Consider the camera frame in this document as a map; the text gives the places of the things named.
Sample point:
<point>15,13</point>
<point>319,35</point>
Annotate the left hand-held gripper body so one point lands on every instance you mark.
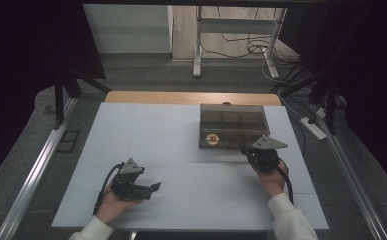
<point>127,186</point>

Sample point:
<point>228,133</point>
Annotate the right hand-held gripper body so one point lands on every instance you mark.
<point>264,158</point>

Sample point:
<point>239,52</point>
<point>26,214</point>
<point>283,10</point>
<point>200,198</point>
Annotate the person's left hand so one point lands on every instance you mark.
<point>112,205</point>

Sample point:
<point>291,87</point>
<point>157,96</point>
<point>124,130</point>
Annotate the person's right hand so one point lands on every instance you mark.
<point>272,183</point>

